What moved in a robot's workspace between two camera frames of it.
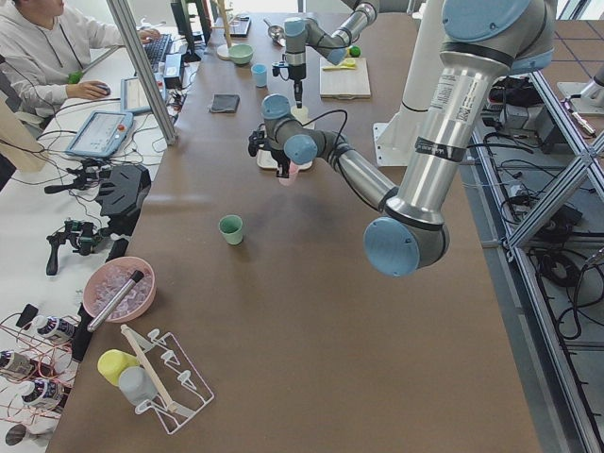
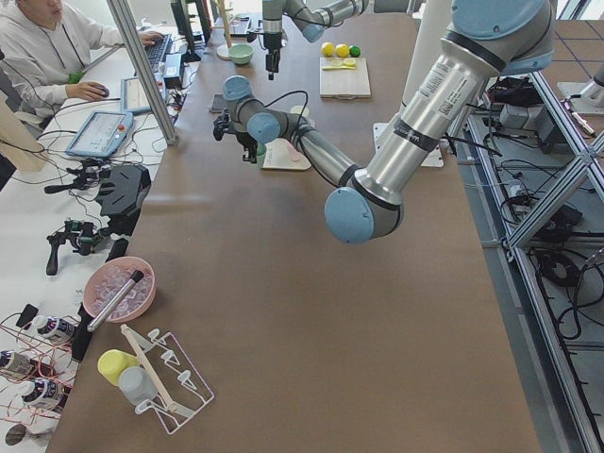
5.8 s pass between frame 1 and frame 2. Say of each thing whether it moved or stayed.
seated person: stayed
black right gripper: moved
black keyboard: stayed
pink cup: moved
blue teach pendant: stayed
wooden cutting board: stayed
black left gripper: moved
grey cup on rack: stayed
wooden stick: stayed
